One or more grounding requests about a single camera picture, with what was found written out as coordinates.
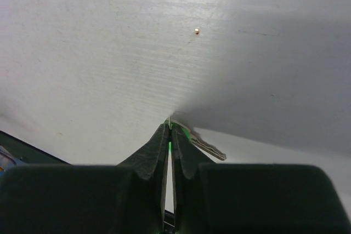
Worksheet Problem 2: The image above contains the key with green tag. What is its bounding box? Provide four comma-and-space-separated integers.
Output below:
165, 116, 227, 161

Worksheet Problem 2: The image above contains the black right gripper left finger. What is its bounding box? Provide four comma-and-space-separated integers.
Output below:
1, 124, 170, 233

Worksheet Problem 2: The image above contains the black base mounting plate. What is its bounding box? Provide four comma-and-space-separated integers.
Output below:
1, 131, 68, 174

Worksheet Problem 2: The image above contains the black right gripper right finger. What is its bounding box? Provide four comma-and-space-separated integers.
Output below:
171, 125, 350, 233

